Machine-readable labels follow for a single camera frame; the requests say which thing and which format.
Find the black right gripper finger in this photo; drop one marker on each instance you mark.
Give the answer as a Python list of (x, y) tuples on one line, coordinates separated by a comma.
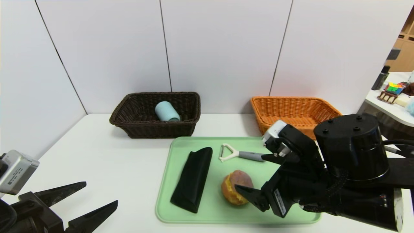
[(275, 158), (254, 197)]

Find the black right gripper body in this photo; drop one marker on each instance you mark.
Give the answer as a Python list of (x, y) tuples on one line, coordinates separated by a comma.
[(278, 201)]

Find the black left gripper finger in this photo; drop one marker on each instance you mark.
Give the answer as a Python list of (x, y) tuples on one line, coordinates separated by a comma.
[(92, 218), (58, 194)]

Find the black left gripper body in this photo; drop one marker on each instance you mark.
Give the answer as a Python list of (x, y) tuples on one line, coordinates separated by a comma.
[(36, 211)]

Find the pink and yellow cream bun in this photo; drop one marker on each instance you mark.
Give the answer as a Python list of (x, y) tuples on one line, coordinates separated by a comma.
[(231, 187)]

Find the black glasses case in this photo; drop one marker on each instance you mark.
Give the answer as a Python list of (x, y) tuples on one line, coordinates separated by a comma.
[(192, 178)]

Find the blue-grey plastic cup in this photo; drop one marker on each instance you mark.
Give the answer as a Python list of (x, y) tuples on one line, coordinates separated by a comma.
[(166, 111)]

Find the orange wicker basket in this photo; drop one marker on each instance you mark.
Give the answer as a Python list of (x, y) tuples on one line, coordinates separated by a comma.
[(291, 110)]

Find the dark brown wicker basket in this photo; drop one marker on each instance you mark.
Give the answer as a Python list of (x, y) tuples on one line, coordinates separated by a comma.
[(145, 129)]

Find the light green plastic tray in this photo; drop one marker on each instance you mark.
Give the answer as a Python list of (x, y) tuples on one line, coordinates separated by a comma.
[(210, 213)]

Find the chocolate cake toy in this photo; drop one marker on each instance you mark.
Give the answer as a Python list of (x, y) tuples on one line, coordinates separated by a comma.
[(386, 97)]

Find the white background table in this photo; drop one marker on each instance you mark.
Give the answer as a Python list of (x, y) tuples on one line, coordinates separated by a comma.
[(394, 111)]

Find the dark green box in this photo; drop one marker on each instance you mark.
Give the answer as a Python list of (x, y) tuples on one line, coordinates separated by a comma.
[(380, 81)]

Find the colourful puzzle cube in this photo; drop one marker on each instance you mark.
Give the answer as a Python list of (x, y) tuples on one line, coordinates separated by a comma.
[(394, 88)]

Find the pale yellow block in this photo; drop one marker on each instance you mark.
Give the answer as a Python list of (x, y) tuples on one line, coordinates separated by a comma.
[(402, 102)]

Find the light blue soft item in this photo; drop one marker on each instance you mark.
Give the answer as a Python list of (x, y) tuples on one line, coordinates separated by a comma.
[(411, 108)]

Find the dark brown toy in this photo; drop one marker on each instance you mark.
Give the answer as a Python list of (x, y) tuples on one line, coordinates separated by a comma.
[(410, 89)]

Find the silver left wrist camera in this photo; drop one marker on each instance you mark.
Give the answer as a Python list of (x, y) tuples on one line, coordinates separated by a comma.
[(16, 171)]

